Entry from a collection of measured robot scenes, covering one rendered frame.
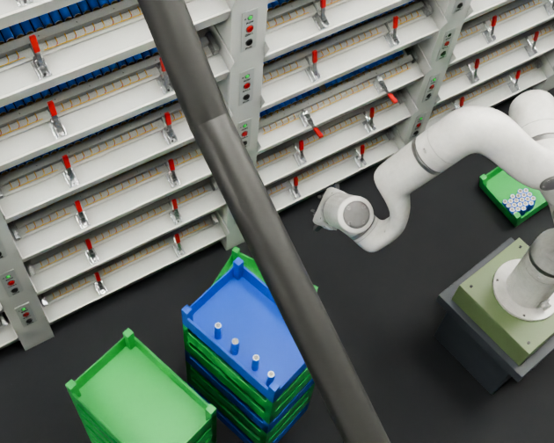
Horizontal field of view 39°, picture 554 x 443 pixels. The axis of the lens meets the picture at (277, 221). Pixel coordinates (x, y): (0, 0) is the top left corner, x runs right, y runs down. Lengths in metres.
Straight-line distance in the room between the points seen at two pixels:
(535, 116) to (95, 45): 0.90
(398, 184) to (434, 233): 1.10
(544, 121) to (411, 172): 0.28
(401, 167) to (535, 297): 0.71
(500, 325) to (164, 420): 0.92
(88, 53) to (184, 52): 1.25
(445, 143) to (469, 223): 1.24
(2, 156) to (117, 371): 0.60
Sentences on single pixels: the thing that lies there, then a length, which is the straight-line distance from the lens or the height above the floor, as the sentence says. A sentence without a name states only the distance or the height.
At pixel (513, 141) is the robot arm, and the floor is 1.10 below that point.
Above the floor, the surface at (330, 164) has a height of 0.12.
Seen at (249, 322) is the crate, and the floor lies 0.48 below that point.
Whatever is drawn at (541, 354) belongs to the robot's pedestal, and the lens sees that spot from 2.34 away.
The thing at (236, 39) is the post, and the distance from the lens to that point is 1.86.
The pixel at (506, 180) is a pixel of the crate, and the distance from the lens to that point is 2.93.
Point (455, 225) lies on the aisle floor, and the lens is 2.80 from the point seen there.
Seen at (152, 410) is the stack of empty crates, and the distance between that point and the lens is 1.99.
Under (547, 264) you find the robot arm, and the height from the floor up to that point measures 0.60.
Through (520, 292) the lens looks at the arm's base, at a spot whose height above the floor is 0.43.
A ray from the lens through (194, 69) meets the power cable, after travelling 0.46.
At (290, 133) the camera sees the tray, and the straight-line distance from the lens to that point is 2.30.
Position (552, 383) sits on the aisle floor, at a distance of 2.64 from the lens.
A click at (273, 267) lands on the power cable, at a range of 0.46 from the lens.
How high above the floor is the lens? 2.28
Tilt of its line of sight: 58 degrees down
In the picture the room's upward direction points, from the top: 7 degrees clockwise
